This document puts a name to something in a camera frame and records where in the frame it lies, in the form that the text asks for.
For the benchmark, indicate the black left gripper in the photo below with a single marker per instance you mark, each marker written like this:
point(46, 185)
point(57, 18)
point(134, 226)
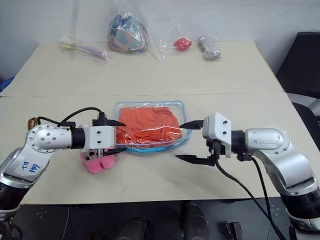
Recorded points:
point(96, 153)

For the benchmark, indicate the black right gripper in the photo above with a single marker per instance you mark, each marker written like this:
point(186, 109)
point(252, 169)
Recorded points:
point(215, 150)

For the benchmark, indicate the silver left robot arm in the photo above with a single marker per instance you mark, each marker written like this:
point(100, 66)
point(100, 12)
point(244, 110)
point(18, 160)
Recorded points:
point(47, 137)

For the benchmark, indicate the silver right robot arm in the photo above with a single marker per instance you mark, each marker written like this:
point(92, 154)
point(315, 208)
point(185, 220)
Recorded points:
point(275, 150)

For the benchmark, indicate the orange cloth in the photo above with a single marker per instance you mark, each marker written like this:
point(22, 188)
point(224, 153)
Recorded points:
point(145, 120)

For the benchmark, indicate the clear blue-edged plastic pouch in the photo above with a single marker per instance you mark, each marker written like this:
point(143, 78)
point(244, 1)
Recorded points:
point(181, 108)

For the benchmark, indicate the pink plush toy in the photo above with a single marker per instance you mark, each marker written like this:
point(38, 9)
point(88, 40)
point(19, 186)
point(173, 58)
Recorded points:
point(93, 167)

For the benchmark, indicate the dark rounded shape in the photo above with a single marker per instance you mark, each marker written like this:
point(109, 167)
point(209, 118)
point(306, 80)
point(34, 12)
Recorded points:
point(193, 220)

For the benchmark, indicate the purple brush in plastic wrap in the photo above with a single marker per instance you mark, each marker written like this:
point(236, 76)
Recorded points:
point(87, 50)

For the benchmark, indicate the silver glittery bundle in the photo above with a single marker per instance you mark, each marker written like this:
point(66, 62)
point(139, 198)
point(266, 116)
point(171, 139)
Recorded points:
point(209, 47)

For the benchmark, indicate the red round object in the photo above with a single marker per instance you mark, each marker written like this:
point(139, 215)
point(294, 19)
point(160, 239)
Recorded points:
point(183, 43)

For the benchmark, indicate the clear crinkled plastic bag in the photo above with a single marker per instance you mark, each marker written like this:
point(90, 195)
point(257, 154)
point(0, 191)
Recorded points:
point(163, 47)

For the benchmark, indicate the clear bag of colourful items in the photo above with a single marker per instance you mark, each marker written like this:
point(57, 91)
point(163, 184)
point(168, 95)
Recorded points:
point(125, 35)

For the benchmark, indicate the blue object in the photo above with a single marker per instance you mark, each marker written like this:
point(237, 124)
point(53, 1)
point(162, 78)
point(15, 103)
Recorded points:
point(5, 85)

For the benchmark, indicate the black office chair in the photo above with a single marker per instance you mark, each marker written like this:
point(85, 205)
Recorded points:
point(300, 62)

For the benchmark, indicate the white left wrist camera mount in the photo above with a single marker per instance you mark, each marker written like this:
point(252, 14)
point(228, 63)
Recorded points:
point(100, 137)

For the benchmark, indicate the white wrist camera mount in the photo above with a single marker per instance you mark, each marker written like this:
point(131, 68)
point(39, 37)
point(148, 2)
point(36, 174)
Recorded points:
point(217, 127)
point(100, 137)

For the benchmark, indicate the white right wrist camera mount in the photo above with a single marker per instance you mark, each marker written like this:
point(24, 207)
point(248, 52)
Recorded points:
point(217, 127)

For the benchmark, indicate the small black bracket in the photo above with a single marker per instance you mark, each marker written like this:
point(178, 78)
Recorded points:
point(233, 230)

